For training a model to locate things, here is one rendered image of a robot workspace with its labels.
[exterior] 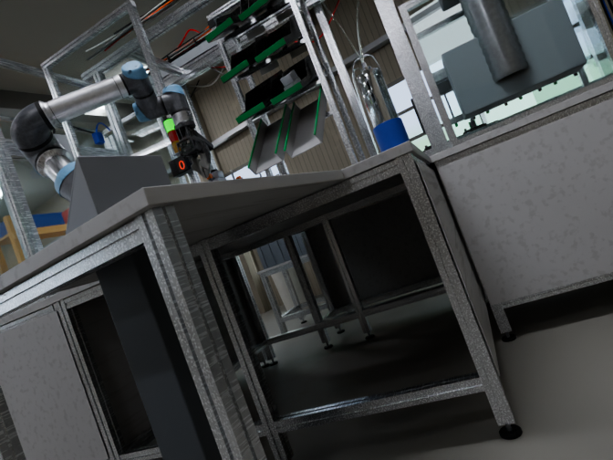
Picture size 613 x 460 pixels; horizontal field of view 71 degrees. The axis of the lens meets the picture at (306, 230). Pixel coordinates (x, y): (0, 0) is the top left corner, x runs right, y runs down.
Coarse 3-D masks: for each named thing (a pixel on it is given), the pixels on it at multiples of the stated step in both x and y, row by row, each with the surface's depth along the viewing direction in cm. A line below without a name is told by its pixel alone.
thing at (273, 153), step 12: (288, 108) 162; (276, 120) 168; (288, 120) 159; (264, 132) 167; (276, 132) 162; (264, 144) 163; (276, 144) 147; (252, 156) 155; (264, 156) 157; (276, 156) 151; (252, 168) 152; (264, 168) 152
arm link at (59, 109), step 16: (128, 64) 146; (112, 80) 144; (128, 80) 146; (144, 80) 148; (64, 96) 141; (80, 96) 141; (96, 96) 143; (112, 96) 145; (128, 96) 150; (144, 96) 152; (32, 112) 136; (48, 112) 138; (64, 112) 140; (80, 112) 143; (16, 128) 136; (32, 128) 137; (48, 128) 140; (16, 144) 139; (32, 144) 139
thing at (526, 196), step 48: (576, 96) 165; (480, 144) 179; (528, 144) 172; (576, 144) 167; (480, 192) 180; (528, 192) 174; (576, 192) 168; (480, 240) 182; (528, 240) 176; (576, 240) 170; (528, 288) 178; (576, 288) 172
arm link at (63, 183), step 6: (72, 162) 118; (66, 168) 116; (72, 168) 116; (60, 174) 115; (66, 174) 114; (72, 174) 114; (60, 180) 115; (66, 180) 114; (72, 180) 114; (60, 186) 115; (66, 186) 114; (60, 192) 116; (66, 192) 115; (66, 198) 117
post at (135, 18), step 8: (128, 8) 191; (136, 8) 193; (136, 16) 191; (136, 24) 190; (136, 32) 191; (144, 32) 192; (144, 40) 190; (144, 48) 191; (144, 56) 191; (152, 56) 191; (152, 64) 190; (152, 72) 190; (160, 72) 192; (160, 80) 190; (160, 88) 190; (192, 176) 188
